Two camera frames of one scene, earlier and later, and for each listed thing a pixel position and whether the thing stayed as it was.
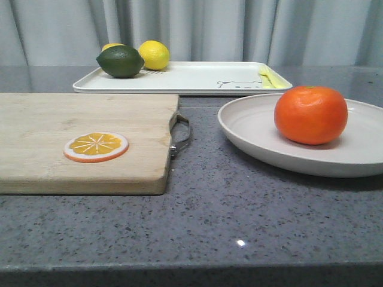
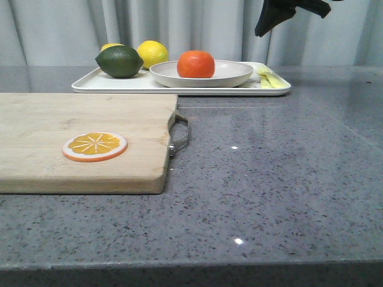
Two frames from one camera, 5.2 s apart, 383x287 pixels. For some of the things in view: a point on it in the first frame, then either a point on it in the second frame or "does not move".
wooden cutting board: [35, 127] does not move
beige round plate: [249, 122] -> [227, 74]
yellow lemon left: [110, 45] does not move
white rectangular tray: [194, 77] does not move
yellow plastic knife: [277, 81] does not move
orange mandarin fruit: [311, 115] -> [195, 64]
